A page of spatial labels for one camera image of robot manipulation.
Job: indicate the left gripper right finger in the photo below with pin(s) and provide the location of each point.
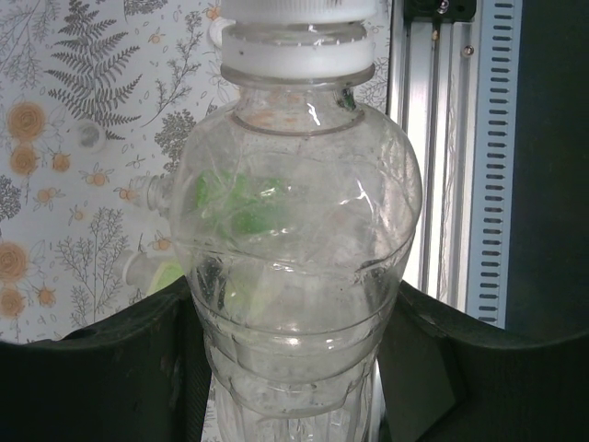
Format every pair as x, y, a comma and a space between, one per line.
506, 391

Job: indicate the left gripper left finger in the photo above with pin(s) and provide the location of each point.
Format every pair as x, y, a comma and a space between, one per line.
92, 391

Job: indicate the bottle with yellow-green label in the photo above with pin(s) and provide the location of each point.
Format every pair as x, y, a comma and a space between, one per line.
138, 271

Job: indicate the clear unlabelled plastic bottle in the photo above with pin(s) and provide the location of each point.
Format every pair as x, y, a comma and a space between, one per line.
299, 207

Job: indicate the white cap with blue print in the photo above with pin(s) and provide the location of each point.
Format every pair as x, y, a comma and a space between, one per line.
303, 10

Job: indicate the white bottle cap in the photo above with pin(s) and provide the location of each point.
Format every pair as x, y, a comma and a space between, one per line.
217, 33

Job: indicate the grey metal base panel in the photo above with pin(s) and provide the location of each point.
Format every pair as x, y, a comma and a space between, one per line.
557, 161

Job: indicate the floral patterned tablecloth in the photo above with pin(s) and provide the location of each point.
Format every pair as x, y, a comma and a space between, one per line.
92, 69

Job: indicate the aluminium front rail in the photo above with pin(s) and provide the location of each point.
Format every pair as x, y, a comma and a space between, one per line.
432, 184

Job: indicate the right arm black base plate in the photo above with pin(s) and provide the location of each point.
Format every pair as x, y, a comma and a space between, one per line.
460, 7

